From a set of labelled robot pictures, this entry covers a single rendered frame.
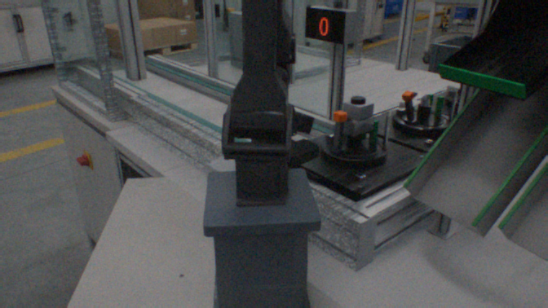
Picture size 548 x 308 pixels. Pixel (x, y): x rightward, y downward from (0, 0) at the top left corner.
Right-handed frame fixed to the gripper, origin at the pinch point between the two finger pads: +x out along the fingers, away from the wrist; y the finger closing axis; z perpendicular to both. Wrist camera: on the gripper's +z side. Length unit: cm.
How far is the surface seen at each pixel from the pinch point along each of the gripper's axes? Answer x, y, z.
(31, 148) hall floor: 102, 295, 10
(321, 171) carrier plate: 3.7, -2.9, 10.3
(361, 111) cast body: -6.8, -3.9, 19.8
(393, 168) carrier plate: 3.7, -11.2, 22.2
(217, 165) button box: 4.7, 14.2, -2.8
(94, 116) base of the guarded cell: 15, 89, -2
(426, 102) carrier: -2.6, -2.4, 45.9
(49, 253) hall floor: 101, 152, -17
